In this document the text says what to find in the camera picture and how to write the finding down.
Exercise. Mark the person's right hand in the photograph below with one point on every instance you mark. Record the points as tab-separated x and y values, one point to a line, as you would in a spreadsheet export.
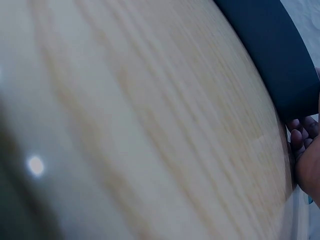
310	170

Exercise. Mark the person's right fingers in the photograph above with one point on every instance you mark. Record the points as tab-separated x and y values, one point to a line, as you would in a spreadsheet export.
298	138

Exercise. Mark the dark blue flat board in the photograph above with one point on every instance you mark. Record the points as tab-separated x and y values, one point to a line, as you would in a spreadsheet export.
272	50

